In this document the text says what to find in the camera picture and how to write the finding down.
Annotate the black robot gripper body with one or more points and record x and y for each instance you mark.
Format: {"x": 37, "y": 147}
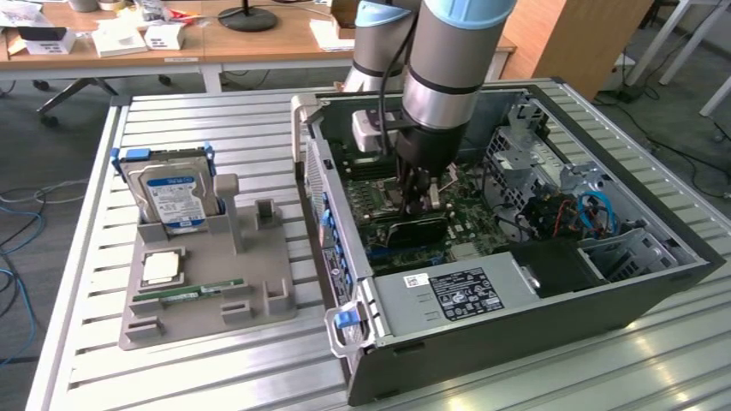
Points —
{"x": 432, "y": 147}

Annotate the graphics card with metal bracket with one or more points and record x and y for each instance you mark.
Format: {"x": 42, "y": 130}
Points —
{"x": 417, "y": 233}

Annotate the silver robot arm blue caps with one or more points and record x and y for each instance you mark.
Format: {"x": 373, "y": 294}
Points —
{"x": 446, "y": 55}

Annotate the CPU socket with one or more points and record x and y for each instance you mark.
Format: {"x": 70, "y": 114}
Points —
{"x": 390, "y": 194}

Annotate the metal socket cover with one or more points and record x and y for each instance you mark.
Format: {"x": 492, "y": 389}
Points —
{"x": 452, "y": 175}

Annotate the green motherboard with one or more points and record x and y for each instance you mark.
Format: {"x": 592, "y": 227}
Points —
{"x": 474, "y": 233}

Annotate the blue expansion slot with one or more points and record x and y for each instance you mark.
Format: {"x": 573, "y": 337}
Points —
{"x": 376, "y": 252}

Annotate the silver perforated drive cage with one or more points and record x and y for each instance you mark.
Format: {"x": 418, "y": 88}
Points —
{"x": 526, "y": 184}

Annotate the grey power supply unit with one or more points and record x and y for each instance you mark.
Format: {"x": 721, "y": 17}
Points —
{"x": 400, "y": 308}

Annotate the white paper booklet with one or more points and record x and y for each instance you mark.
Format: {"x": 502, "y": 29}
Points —
{"x": 329, "y": 38}

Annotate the blue case release latch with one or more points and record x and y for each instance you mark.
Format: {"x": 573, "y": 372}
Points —
{"x": 344, "y": 320}

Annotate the brown cardboard box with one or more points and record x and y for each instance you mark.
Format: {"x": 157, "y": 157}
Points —
{"x": 344, "y": 13}

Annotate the grey metal disk bay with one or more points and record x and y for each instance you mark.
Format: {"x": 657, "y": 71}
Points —
{"x": 622, "y": 257}

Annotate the wooden cabinet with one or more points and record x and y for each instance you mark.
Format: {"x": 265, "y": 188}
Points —
{"x": 594, "y": 51}

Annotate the grey plastic parts rack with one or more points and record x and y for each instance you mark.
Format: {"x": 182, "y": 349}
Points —
{"x": 211, "y": 265}

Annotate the black open PC case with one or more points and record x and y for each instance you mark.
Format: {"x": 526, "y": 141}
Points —
{"x": 514, "y": 355}

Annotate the hard disk in blue carrier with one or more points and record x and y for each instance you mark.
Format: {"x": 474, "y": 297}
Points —
{"x": 171, "y": 201}

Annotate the black round lamp base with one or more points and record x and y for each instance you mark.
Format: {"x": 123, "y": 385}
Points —
{"x": 249, "y": 20}

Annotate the green RAM stick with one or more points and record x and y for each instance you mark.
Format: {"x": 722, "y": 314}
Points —
{"x": 183, "y": 292}

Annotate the silver CPU chip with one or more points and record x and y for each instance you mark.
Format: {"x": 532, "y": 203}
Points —
{"x": 161, "y": 267}

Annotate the small white labelled box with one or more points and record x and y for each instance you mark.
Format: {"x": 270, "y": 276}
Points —
{"x": 165, "y": 37}

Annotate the open white cardboard box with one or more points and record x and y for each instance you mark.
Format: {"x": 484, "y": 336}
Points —
{"x": 117, "y": 43}

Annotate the long wooden desk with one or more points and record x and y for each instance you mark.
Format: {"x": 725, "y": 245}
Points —
{"x": 86, "y": 62}

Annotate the black desk leg with casters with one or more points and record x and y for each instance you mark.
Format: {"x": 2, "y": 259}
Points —
{"x": 74, "y": 93}

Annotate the grey cup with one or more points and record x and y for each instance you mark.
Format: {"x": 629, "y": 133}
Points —
{"x": 85, "y": 5}

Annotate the white box with black label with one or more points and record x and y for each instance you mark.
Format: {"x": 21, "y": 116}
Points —
{"x": 51, "y": 46}

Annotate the black device on box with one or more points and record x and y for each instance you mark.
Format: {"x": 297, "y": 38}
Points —
{"x": 43, "y": 33}

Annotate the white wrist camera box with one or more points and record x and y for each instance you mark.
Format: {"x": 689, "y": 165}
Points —
{"x": 368, "y": 133}

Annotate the white table frame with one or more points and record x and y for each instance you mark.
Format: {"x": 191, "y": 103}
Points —
{"x": 657, "y": 45}

